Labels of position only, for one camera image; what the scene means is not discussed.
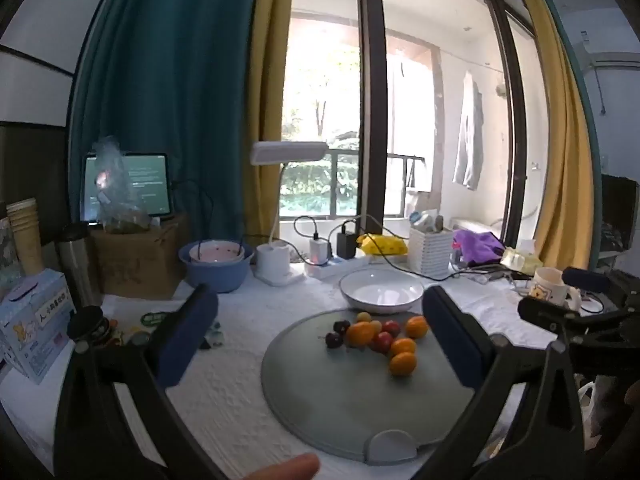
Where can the clear plastic bag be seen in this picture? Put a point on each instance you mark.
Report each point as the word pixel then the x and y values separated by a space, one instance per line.
pixel 112 200

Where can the yellow-brown round fruit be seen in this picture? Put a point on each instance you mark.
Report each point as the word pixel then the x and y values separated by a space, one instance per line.
pixel 376 325
pixel 363 316

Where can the white printed mug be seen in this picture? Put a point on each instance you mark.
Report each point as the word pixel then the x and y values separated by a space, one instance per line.
pixel 547 285

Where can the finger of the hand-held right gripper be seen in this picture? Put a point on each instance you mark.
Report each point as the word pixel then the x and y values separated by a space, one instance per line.
pixel 547 314
pixel 587 281

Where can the white charger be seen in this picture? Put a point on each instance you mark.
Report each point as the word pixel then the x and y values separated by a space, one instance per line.
pixel 318 251

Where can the yellow snack bag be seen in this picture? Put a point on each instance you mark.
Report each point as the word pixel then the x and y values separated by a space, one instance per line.
pixel 385 245

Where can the person's left hand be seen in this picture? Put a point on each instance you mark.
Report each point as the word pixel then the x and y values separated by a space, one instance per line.
pixel 285 469

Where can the dark cherry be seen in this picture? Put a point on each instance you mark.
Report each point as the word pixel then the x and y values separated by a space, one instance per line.
pixel 342 326
pixel 332 340

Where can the red tomato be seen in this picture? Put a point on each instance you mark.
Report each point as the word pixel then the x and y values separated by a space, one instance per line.
pixel 382 343

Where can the yellow-green tissue pack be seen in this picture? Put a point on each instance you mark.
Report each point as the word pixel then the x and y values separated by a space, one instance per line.
pixel 522 259

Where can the white textured tablecloth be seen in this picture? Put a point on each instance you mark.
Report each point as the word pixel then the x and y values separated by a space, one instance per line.
pixel 225 385

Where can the white perforated basket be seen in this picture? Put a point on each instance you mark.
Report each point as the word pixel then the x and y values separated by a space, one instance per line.
pixel 430 252

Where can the white round bowl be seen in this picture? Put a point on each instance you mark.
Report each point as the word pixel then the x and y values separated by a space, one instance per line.
pixel 381 290

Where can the white air conditioner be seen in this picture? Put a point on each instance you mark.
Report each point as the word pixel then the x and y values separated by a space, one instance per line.
pixel 615 59

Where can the metal drying rack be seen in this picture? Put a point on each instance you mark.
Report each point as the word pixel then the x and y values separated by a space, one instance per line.
pixel 410 172

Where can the blue plastic bowl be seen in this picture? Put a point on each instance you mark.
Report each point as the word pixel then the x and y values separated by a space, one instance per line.
pixel 217 277

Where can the white desk lamp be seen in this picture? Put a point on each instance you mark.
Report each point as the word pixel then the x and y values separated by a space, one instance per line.
pixel 272 260

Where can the stack of paper cups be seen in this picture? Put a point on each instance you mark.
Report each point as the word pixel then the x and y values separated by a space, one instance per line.
pixel 25 235

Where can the black round container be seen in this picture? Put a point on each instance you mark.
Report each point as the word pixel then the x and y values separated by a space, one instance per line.
pixel 89 322

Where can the white power strip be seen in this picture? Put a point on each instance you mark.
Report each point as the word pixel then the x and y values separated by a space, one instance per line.
pixel 332 267

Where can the steel thermos flask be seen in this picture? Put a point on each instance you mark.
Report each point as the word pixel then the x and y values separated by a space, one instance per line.
pixel 77 265

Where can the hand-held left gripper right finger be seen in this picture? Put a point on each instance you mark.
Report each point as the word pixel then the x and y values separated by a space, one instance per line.
pixel 452 340

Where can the dark window frame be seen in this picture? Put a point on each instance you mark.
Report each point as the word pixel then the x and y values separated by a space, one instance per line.
pixel 372 85

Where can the white hanging shirt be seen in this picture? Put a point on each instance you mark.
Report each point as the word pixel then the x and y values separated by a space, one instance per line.
pixel 469 135

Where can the brown cardboard box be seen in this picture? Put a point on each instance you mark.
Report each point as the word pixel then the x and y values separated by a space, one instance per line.
pixel 140 260

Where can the yellow curtain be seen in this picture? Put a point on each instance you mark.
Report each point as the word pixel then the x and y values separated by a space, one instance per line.
pixel 565 160
pixel 267 85

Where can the balcony railing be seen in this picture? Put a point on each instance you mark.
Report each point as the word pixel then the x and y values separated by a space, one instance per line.
pixel 320 185

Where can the purple cloth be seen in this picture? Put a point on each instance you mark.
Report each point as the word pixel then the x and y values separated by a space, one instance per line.
pixel 477 247

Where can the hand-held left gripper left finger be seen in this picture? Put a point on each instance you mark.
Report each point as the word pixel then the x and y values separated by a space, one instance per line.
pixel 186 336

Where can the blue printed carton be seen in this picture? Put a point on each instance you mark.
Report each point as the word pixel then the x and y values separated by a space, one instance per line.
pixel 32 325

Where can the black charger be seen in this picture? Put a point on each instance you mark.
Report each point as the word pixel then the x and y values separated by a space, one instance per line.
pixel 346 245

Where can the small orange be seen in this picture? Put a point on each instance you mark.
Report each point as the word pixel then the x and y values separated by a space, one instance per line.
pixel 403 346
pixel 403 364
pixel 361 334
pixel 416 327

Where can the white plastic bag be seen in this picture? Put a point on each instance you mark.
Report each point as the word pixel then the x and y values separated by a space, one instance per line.
pixel 590 405

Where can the grey round mat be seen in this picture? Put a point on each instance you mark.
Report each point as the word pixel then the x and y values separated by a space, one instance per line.
pixel 325 400

